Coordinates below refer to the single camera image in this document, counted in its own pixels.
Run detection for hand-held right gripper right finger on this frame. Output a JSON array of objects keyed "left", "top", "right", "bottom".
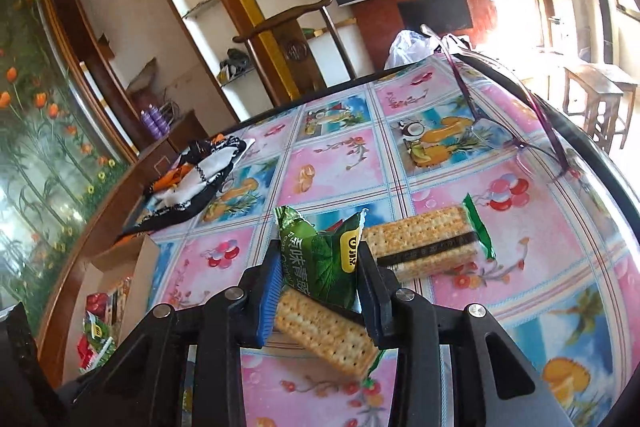
[{"left": 356, "top": 239, "right": 576, "bottom": 427}]

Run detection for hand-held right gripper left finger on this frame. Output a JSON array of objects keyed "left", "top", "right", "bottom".
[{"left": 70, "top": 243, "right": 283, "bottom": 427}]

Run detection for green cracker packet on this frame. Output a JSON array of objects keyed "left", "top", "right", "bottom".
[
  {"left": 361, "top": 193, "right": 497, "bottom": 280},
  {"left": 272, "top": 287, "right": 386, "bottom": 380}
]

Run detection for white red candy packet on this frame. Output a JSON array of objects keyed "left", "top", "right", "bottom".
[{"left": 75, "top": 334, "right": 116, "bottom": 370}]

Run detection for green pea snack packet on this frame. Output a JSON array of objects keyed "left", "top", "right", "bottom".
[{"left": 274, "top": 205, "right": 369, "bottom": 310}]

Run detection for cardboard box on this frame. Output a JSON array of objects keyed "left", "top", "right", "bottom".
[{"left": 57, "top": 234, "right": 162, "bottom": 388}]

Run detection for black white patterned cloth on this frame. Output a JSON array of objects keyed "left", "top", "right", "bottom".
[{"left": 116, "top": 134, "right": 257, "bottom": 244}]

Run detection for purple eyeglasses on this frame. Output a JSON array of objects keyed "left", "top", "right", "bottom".
[{"left": 420, "top": 24, "right": 576, "bottom": 185}]

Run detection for flower painted glass panel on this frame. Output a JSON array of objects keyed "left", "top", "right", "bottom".
[{"left": 0, "top": 0, "right": 136, "bottom": 323}]

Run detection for dark shoes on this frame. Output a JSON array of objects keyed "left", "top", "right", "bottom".
[{"left": 217, "top": 48, "right": 258, "bottom": 84}]

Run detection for wooden chair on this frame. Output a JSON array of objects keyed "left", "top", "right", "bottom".
[{"left": 232, "top": 0, "right": 358, "bottom": 105}]

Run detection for white plastic bag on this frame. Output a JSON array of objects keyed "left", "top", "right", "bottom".
[{"left": 384, "top": 30, "right": 471, "bottom": 70}]

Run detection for brown paper bag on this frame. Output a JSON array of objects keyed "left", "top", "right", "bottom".
[{"left": 126, "top": 57, "right": 158, "bottom": 92}]

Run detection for wooden stool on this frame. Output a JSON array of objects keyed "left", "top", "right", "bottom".
[
  {"left": 562, "top": 63, "right": 626, "bottom": 152},
  {"left": 597, "top": 63, "right": 640, "bottom": 150}
]

